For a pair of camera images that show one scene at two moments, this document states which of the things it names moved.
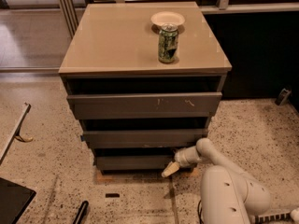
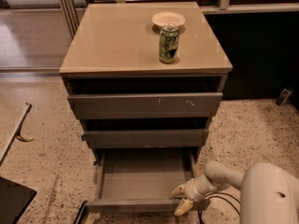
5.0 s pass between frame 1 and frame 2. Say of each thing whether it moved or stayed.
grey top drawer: stayed
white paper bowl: stayed
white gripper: moved
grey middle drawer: stayed
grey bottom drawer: moved
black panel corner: stayed
